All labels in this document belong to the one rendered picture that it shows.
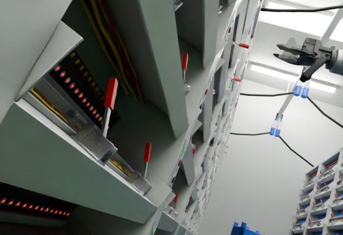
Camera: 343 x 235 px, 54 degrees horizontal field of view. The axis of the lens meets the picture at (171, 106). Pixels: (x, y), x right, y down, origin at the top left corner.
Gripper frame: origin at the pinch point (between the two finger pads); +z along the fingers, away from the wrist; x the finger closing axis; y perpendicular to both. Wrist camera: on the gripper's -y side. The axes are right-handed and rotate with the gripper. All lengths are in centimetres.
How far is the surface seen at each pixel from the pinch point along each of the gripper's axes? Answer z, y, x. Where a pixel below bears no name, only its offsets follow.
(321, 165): -105, 55, -310
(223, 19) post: 18.1, -19.6, 39.9
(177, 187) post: 23, -57, -30
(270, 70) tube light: -16, 178, -331
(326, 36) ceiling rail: -47, 127, -155
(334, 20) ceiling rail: -45, 127, -132
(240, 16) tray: 16.9, 5.7, 8.7
